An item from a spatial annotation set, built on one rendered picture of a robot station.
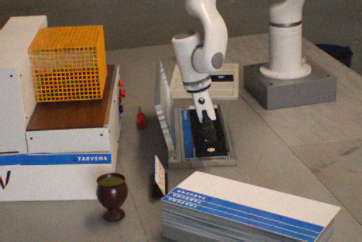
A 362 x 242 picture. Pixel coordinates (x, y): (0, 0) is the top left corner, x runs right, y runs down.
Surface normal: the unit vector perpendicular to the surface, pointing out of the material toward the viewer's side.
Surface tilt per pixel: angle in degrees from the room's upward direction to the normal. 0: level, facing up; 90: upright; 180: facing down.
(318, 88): 90
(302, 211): 0
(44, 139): 90
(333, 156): 0
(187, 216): 90
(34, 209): 0
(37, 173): 69
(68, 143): 90
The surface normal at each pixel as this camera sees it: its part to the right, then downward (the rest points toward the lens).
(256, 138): -0.04, -0.92
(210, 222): -0.54, 0.35
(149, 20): 0.23, 0.37
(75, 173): -0.06, 0.04
